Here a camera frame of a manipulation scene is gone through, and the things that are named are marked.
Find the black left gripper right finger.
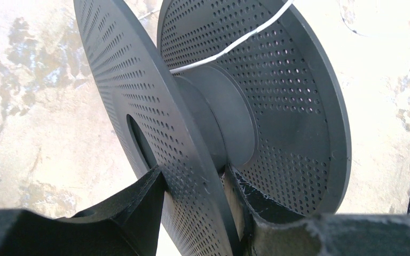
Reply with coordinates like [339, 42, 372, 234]
[223, 166, 410, 255]

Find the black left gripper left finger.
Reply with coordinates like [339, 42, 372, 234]
[0, 167, 165, 255]

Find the black perforated cable spool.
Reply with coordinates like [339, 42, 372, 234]
[73, 1, 351, 255]

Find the white thin cable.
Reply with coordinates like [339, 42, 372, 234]
[136, 0, 295, 75]

